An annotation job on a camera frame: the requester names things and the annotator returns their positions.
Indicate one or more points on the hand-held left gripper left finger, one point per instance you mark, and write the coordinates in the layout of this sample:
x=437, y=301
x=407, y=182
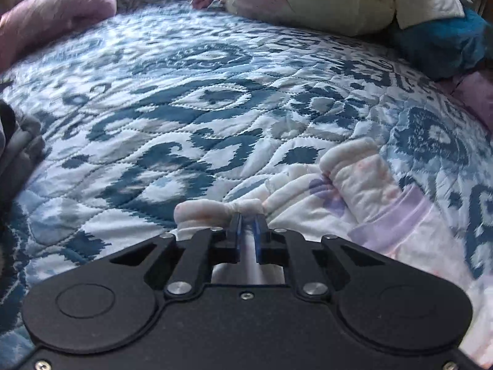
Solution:
x=239, y=235

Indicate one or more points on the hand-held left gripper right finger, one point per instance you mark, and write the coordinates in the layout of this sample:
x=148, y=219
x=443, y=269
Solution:
x=257, y=237

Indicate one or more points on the white floral garment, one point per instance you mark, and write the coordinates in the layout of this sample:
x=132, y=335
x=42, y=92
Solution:
x=366, y=192

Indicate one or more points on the blue patterned quilted bedspread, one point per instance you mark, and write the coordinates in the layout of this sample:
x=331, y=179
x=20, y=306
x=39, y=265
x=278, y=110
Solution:
x=215, y=104

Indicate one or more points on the pastel floral comforter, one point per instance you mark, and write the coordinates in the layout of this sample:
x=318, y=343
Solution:
x=327, y=0

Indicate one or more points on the light purple cloth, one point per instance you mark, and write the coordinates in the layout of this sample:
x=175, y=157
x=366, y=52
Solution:
x=475, y=96

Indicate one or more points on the teal fluffy cloth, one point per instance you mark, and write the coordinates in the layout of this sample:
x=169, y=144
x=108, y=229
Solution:
x=443, y=42

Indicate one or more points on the pink pillow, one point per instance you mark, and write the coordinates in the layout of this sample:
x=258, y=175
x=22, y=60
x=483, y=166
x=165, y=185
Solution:
x=54, y=15

